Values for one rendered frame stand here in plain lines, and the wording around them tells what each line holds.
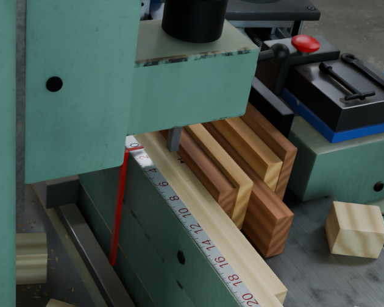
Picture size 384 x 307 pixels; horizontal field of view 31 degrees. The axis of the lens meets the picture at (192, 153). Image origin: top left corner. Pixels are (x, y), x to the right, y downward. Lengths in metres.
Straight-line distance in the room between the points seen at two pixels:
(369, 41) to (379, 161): 2.67
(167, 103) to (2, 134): 0.18
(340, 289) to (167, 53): 0.25
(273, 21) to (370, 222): 0.76
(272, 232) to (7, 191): 0.25
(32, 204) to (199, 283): 0.30
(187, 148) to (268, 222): 0.11
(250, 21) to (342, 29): 2.13
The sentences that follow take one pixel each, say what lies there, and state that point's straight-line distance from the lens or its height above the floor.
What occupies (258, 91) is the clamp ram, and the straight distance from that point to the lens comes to 0.67.
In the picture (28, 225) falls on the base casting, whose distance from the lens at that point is 0.77.
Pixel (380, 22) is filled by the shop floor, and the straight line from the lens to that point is 3.65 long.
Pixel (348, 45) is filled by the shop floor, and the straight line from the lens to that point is 3.30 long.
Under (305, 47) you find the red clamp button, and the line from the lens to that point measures 0.72.
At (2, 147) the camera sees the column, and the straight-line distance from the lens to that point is 0.43.
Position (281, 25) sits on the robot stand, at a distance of 1.36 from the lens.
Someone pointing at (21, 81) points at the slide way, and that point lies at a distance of 0.45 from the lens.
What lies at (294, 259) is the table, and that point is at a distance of 0.63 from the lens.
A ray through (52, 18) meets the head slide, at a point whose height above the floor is 1.13.
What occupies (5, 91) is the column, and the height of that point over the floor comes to 1.11.
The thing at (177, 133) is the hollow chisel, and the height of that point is 0.97.
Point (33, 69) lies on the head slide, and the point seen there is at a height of 1.10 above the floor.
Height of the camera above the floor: 1.32
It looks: 35 degrees down
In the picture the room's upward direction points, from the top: 11 degrees clockwise
